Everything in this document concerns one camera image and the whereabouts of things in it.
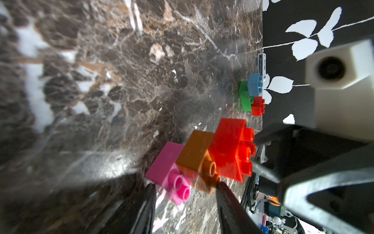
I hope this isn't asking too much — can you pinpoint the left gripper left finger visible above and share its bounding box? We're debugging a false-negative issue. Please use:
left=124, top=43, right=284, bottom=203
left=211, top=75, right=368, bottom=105
left=130, top=183, right=156, bottom=234

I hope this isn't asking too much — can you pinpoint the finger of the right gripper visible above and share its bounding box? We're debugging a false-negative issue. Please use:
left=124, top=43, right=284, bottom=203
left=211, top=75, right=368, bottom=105
left=251, top=160, right=281, bottom=184
left=254, top=123, right=292, bottom=146

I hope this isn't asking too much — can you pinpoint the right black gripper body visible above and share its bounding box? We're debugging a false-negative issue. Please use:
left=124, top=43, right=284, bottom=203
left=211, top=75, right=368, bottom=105
left=265, top=125, right=374, bottom=234

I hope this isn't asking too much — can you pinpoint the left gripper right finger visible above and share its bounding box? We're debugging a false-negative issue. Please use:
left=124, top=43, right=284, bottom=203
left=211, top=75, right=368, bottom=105
left=216, top=182, right=263, bottom=234

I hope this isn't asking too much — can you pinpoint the red lego brick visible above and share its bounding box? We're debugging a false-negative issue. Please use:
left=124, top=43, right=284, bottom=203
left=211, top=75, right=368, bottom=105
left=251, top=97, right=266, bottom=116

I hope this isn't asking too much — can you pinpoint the orange-red lego brick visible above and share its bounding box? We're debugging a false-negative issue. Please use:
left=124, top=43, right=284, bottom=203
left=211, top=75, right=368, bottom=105
left=208, top=118, right=256, bottom=182

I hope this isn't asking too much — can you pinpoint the green lego brick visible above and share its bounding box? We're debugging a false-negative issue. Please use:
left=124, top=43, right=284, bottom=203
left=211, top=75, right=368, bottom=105
left=239, top=81, right=253, bottom=112

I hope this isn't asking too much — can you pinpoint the blue lego brick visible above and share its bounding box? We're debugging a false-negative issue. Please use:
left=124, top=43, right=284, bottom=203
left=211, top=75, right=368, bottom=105
left=247, top=73, right=263, bottom=97

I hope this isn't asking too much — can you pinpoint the pink lego brick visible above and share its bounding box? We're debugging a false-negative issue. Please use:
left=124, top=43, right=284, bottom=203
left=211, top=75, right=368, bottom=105
left=145, top=142, right=191, bottom=205

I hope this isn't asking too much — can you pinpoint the orange lego brick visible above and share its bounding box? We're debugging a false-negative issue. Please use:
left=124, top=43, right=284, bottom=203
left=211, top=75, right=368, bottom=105
left=176, top=130, right=221, bottom=195

